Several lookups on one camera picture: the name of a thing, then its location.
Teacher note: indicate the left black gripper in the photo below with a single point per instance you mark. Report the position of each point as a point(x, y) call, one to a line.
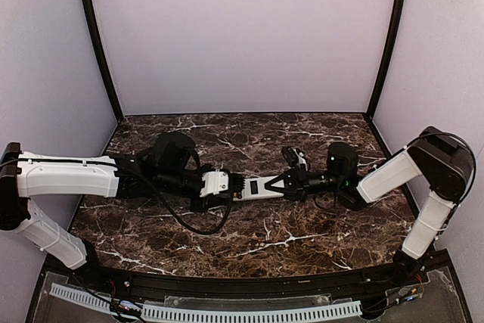
point(234, 185)

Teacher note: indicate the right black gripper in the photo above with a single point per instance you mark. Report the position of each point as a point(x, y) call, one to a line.
point(299, 180)

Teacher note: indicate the white red remote control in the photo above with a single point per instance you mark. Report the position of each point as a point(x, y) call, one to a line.
point(254, 189)

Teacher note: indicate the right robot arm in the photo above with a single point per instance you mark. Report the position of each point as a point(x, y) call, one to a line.
point(445, 160)

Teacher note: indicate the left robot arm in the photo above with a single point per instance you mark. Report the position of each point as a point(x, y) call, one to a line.
point(171, 166)

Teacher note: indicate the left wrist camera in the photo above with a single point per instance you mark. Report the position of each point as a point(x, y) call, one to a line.
point(214, 182)

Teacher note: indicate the centre white cable duct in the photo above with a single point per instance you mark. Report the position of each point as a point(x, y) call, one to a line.
point(152, 313)

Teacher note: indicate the white cable duct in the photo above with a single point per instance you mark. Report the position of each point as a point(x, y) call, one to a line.
point(152, 313)
point(79, 297)

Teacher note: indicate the black front rail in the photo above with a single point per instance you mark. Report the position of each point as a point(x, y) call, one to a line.
point(355, 283)

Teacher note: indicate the left white cable duct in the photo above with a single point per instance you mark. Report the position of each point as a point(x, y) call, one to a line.
point(79, 297)

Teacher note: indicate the right black frame post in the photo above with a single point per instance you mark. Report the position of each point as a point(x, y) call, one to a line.
point(393, 28)

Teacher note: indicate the black frame post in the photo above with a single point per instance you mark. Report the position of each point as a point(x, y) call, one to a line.
point(393, 28)
point(101, 59)

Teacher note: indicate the left black frame post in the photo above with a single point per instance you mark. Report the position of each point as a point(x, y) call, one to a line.
point(101, 59)

